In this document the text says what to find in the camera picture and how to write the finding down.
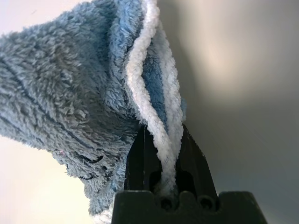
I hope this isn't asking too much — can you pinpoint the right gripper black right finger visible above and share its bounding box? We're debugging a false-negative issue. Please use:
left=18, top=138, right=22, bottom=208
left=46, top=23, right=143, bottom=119
left=175, top=123, right=220, bottom=199

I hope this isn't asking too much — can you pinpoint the blue fluffy rag white trim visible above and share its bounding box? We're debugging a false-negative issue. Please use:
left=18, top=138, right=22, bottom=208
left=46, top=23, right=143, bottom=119
left=0, top=0, right=188, bottom=224

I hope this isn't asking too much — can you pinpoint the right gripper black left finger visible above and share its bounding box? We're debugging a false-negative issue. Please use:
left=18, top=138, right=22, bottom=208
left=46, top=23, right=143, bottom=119
left=123, top=125, right=163, bottom=192

